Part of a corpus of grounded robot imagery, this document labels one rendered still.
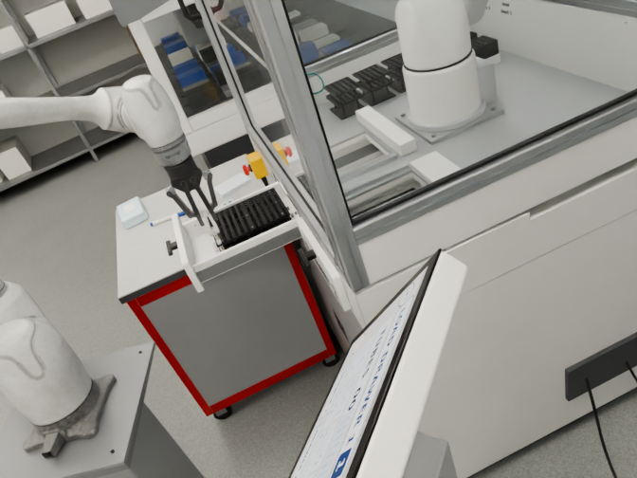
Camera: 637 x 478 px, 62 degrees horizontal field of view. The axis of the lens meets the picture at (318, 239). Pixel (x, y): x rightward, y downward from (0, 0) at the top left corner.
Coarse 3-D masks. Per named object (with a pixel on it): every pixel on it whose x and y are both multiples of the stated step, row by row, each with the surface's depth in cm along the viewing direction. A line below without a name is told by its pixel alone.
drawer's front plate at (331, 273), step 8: (304, 224) 137; (304, 232) 134; (312, 240) 130; (312, 248) 131; (320, 248) 126; (320, 256) 124; (320, 264) 128; (328, 264) 121; (328, 272) 120; (336, 272) 118; (336, 280) 117; (336, 288) 119; (344, 288) 119; (336, 296) 127; (344, 296) 120; (344, 304) 122
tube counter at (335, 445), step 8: (360, 392) 67; (352, 400) 69; (352, 408) 66; (344, 416) 68; (344, 424) 65; (336, 432) 67; (344, 432) 63; (336, 440) 65; (336, 448) 63; (328, 456) 64; (328, 464) 62; (320, 472) 62
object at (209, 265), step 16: (256, 192) 165; (224, 208) 163; (192, 224) 163; (288, 224) 145; (192, 240) 164; (208, 240) 162; (256, 240) 145; (272, 240) 146; (288, 240) 148; (208, 256) 155; (224, 256) 144; (240, 256) 145; (256, 256) 147; (208, 272) 144; (224, 272) 146
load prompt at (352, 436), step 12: (396, 324) 70; (396, 336) 66; (384, 348) 69; (384, 360) 65; (372, 384) 64; (372, 396) 61; (360, 408) 63; (360, 420) 59; (348, 432) 61; (348, 444) 59; (348, 456) 56; (336, 468) 58
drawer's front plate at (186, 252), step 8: (176, 216) 160; (176, 224) 156; (176, 232) 152; (184, 232) 159; (176, 240) 149; (184, 240) 151; (184, 248) 144; (184, 256) 141; (192, 256) 154; (184, 264) 139; (192, 264) 146; (192, 272) 141; (192, 280) 142; (200, 288) 144
